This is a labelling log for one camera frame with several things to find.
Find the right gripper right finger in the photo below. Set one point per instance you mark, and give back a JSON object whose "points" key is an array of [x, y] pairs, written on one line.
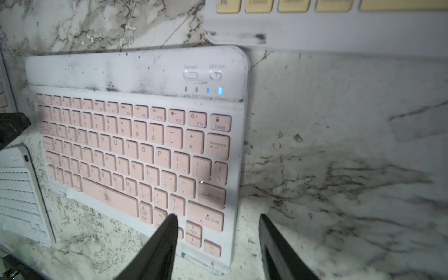
{"points": [[280, 261]]}

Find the white keyboard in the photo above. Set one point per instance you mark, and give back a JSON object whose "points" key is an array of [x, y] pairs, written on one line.
{"points": [[22, 207]]}

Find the pink keyboard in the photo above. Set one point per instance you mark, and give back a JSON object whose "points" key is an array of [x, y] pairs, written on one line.
{"points": [[7, 102], [141, 135]]}

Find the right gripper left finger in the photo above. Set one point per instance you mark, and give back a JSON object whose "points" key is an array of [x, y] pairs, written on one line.
{"points": [[155, 260]]}

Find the near yellow keyboard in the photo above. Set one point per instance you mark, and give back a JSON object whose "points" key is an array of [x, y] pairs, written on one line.
{"points": [[387, 27]]}

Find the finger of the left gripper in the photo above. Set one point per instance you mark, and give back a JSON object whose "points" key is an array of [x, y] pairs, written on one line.
{"points": [[12, 126]]}

